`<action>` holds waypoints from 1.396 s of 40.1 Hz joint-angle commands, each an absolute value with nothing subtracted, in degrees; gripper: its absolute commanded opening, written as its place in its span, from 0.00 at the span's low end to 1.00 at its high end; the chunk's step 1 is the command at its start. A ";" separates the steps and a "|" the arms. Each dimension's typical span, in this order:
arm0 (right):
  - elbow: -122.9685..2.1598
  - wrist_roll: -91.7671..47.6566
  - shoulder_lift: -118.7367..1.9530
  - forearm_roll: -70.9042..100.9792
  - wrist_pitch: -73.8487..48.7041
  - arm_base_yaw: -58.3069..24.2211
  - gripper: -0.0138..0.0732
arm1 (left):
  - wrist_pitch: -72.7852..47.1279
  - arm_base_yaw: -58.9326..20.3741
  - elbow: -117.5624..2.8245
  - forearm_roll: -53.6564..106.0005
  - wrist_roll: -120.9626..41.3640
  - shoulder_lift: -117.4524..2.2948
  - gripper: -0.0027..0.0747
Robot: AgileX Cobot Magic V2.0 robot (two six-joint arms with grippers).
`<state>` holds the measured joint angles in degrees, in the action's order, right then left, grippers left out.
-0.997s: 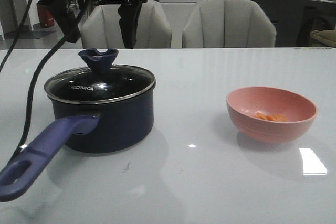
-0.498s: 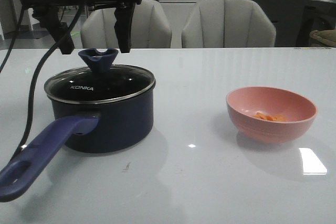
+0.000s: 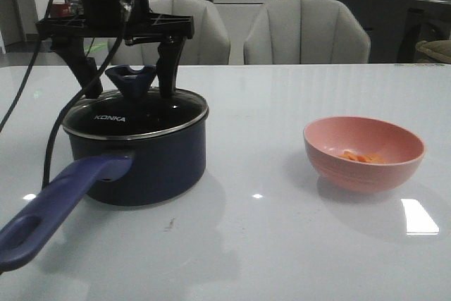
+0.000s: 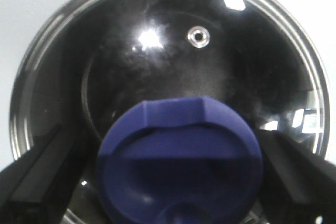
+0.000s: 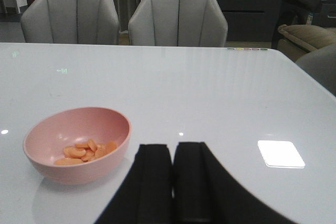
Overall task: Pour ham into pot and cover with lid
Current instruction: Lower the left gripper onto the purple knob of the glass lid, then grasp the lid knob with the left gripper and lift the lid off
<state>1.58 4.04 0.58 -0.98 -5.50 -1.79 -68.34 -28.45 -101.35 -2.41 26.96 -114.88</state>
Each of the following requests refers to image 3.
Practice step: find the right beige upholstered chair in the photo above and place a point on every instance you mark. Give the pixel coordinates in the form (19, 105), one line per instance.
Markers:
(291, 32)

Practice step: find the beige upholstered chair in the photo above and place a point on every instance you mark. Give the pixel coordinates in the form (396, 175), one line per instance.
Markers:
(291, 32)
(210, 44)

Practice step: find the dark blue saucepan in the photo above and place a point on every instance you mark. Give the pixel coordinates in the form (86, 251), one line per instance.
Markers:
(122, 173)

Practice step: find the black appliance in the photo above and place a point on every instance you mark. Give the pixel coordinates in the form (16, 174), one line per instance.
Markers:
(425, 20)

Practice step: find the red trash bin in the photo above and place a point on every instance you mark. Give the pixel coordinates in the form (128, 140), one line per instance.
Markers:
(59, 10)

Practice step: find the olive cushion seat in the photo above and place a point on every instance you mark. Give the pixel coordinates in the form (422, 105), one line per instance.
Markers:
(434, 52)

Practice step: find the pink plastic bowl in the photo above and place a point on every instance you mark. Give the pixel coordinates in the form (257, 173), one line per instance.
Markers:
(326, 138)

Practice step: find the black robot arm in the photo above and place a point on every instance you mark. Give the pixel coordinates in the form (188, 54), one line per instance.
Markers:
(131, 22)

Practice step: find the left beige upholstered chair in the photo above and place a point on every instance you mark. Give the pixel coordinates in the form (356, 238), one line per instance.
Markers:
(210, 44)

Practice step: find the glass pot lid blue knob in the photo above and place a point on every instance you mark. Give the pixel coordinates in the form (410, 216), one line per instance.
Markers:
(134, 110)

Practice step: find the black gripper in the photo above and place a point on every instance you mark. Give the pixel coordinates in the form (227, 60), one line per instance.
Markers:
(67, 41)

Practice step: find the orange ham slices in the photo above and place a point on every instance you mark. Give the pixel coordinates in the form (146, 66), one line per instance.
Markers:
(371, 158)

